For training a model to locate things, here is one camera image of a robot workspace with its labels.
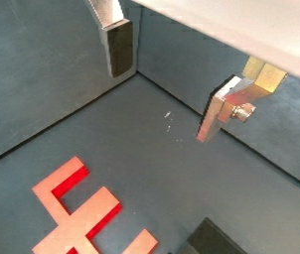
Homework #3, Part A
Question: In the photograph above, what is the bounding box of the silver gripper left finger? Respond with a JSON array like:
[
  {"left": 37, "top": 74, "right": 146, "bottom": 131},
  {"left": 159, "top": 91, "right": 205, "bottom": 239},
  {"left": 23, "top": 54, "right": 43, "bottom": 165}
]
[{"left": 83, "top": 0, "right": 132, "bottom": 77}]

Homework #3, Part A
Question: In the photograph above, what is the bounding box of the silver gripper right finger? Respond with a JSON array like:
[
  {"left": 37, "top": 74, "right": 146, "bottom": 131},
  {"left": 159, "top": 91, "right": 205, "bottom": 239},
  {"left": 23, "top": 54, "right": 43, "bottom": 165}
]
[{"left": 197, "top": 57, "right": 288, "bottom": 142}]

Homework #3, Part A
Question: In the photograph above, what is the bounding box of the red E-shaped block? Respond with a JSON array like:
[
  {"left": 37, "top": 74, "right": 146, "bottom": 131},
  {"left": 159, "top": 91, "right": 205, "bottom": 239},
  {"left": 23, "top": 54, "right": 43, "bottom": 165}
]
[{"left": 31, "top": 156, "right": 159, "bottom": 254}]

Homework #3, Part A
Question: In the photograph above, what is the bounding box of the black support block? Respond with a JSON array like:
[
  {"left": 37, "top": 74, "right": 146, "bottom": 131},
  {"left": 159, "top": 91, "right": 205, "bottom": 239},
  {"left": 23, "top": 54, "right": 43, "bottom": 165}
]
[{"left": 175, "top": 217, "right": 248, "bottom": 254}]

